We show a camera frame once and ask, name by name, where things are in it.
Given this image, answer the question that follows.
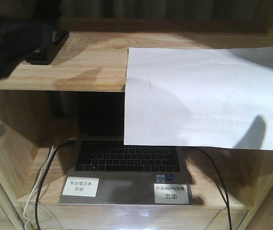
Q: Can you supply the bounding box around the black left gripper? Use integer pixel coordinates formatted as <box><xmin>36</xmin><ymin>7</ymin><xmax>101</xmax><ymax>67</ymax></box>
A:
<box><xmin>0</xmin><ymin>0</ymin><xmax>61</xmax><ymax>79</ymax></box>

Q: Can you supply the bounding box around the black stapler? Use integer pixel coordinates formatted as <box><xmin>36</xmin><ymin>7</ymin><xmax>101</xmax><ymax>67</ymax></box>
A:
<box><xmin>25</xmin><ymin>30</ymin><xmax>70</xmax><ymax>65</ymax></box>

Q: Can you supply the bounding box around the black cable right of laptop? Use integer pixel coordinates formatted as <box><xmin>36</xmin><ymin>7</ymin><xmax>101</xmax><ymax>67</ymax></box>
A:
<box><xmin>193</xmin><ymin>147</ymin><xmax>233</xmax><ymax>230</ymax></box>

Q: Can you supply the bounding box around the white paper sheet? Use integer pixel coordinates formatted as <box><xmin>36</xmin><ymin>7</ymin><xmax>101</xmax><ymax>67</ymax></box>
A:
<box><xmin>124</xmin><ymin>47</ymin><xmax>273</xmax><ymax>150</ymax></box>

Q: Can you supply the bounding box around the grey laptop with stickers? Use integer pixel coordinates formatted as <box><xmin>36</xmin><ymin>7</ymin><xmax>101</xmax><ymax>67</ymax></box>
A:
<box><xmin>60</xmin><ymin>92</ymin><xmax>192</xmax><ymax>205</ymax></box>

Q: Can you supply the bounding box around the wooden shelf unit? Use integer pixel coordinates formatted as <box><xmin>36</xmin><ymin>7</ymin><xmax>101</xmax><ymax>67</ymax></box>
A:
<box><xmin>0</xmin><ymin>0</ymin><xmax>273</xmax><ymax>230</ymax></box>

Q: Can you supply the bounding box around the white cable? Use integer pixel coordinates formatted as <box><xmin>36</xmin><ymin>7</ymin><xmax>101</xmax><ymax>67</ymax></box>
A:
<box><xmin>23</xmin><ymin>144</ymin><xmax>55</xmax><ymax>230</ymax></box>

